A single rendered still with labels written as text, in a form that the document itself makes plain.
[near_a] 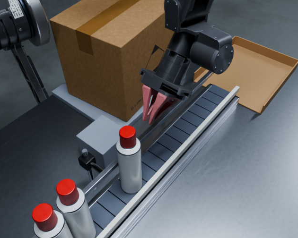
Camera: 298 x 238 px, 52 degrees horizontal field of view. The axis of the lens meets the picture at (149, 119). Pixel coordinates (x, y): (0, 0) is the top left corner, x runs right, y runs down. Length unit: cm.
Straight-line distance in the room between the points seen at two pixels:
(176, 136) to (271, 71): 51
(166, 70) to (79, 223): 33
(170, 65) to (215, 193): 38
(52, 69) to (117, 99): 176
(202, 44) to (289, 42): 250
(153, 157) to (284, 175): 36
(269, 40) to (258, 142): 213
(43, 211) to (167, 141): 43
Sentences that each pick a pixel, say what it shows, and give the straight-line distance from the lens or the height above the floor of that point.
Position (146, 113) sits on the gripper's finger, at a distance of 64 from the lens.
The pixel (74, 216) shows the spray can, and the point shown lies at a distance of 59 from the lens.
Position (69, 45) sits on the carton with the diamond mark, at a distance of 89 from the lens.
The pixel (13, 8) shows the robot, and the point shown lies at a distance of 86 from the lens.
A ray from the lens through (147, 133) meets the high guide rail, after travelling 76.
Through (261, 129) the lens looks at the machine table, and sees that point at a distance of 100.
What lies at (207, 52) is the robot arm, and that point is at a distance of 56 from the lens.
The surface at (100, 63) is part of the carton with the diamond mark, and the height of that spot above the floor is 104.
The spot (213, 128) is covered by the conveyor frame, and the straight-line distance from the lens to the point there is 90.
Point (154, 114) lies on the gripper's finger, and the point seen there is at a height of 109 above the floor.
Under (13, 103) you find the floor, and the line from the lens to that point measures 240.
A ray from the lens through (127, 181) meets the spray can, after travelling 71.
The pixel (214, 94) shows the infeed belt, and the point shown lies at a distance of 100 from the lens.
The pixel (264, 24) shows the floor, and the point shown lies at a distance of 324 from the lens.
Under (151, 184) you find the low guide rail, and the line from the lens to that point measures 73.
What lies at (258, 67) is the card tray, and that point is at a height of 83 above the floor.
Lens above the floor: 154
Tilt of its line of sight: 48 degrees down
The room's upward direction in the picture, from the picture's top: straight up
